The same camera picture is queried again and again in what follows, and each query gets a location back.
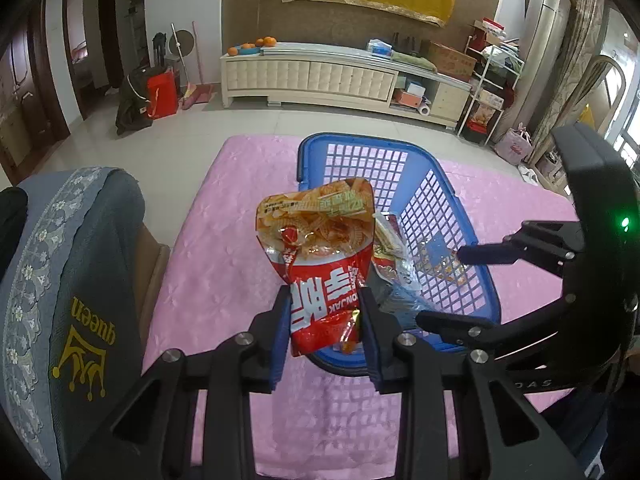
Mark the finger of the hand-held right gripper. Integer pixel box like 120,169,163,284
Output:
416,292,586,361
457,220,586,273

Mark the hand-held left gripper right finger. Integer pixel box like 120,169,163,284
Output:
357,286,591,480

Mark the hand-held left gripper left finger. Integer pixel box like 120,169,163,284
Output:
75,285,293,480

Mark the blue striped bread packet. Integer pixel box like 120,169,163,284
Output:
375,280,431,331

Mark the dark red label packet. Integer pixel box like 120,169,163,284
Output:
374,252,416,286

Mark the red orange chip bag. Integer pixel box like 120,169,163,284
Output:
256,178,376,357

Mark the blue plastic basket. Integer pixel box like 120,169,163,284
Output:
296,132,502,376

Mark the arched floor mirror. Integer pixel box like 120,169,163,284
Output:
575,55,628,146

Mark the pink bag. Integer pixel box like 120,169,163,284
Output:
494,122,533,163

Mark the pink tablecloth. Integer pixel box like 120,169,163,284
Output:
142,134,586,480

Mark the glass balcony door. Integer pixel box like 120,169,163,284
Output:
600,0,640,171

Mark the patterned curtain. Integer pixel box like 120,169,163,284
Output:
530,0,608,161

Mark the white shelf rack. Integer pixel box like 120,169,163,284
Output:
457,35,526,143

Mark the standing air conditioner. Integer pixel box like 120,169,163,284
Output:
492,0,572,141

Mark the red white box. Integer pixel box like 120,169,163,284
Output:
472,19,506,41

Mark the cardboard box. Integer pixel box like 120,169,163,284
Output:
420,40,478,78

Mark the green folded cloth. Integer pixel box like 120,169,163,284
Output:
390,50,436,68

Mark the grey covered chair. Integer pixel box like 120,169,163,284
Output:
0,166,171,480

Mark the white television cabinet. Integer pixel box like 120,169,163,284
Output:
220,42,473,128

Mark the pink broom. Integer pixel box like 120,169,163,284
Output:
179,22,213,111

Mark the dark cloth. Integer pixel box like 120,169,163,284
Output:
0,187,29,281

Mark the mop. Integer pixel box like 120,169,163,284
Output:
170,22,191,86

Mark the brown wooden door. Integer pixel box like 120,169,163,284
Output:
0,10,71,181

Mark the round wall disc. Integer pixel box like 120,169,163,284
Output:
170,30,196,56

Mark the brown door frame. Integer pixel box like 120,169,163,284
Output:
60,0,123,121

